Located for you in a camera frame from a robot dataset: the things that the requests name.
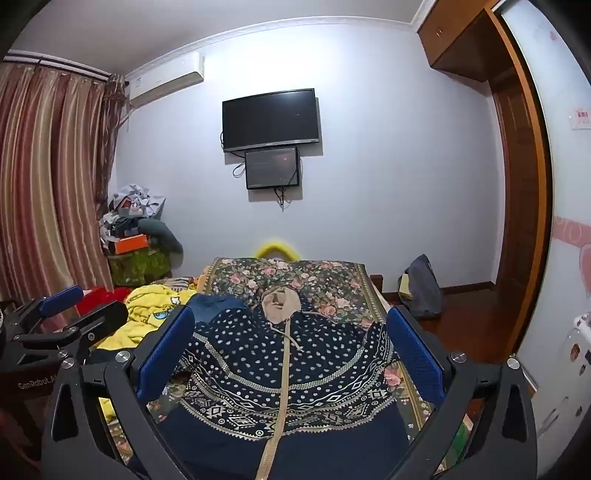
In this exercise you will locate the grey pillow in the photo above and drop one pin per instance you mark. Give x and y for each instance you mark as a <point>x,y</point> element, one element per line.
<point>161,233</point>

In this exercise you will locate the wooden bed frame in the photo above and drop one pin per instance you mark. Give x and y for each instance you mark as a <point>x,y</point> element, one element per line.
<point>376,281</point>

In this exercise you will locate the pink wall sticker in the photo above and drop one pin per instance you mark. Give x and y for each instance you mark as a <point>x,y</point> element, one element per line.
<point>570,230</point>

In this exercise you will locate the brown wooden door frame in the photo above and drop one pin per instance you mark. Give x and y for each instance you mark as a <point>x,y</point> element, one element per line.
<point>542,207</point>

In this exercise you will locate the red cloth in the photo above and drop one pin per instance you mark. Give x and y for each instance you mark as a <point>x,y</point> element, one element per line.
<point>94,297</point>

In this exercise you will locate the white curtain rail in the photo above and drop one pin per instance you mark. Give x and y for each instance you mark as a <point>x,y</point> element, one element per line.
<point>55,64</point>

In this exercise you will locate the green cloth covered table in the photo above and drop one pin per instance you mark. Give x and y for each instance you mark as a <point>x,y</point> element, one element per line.
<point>138,267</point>

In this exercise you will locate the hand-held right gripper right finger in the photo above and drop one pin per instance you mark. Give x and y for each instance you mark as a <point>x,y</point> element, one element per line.
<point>415,355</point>

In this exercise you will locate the white cabinet with stickers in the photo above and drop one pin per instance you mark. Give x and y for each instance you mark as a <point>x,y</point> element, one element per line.
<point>563,392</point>

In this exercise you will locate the striped red curtain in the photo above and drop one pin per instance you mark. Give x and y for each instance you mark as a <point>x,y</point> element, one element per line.
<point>46,184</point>

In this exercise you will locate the pile of clothes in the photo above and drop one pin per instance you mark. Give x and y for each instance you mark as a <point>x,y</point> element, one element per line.
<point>134,203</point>

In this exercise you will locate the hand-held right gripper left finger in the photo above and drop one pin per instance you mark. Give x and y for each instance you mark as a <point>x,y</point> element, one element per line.
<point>166,355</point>

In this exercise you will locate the navy patterned hooded robe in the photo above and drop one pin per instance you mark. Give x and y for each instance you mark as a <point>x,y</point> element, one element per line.
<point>258,350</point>

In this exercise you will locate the floral bedspread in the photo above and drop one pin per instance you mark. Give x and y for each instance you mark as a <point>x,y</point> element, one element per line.
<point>323,281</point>

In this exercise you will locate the large black wall television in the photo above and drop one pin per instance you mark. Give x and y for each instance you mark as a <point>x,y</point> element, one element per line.
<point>270,120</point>

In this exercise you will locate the striped pillow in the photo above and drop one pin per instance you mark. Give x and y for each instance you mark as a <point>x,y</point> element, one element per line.
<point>175,281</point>

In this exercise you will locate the yellow cartoon blanket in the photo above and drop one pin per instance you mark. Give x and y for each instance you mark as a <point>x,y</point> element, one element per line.
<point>147,304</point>

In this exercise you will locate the pale yellow box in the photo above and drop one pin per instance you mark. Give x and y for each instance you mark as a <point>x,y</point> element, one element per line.
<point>405,286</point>

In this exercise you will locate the grey bag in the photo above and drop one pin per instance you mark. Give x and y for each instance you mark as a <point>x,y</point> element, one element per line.
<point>422,286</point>

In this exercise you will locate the orange box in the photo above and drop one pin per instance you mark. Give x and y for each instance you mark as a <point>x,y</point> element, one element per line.
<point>131,243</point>

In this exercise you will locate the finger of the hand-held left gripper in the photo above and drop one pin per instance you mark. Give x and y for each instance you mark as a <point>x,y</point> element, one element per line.
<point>101,318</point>
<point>60,300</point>

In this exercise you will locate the brown wooden overhead cabinet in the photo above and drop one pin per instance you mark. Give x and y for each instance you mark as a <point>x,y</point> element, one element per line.
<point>452,32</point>

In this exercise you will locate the white air conditioner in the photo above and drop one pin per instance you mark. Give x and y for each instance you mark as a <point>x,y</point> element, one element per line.
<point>166,81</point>

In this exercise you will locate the small black wall monitor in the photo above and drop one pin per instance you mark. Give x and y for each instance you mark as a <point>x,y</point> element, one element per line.
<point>271,168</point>

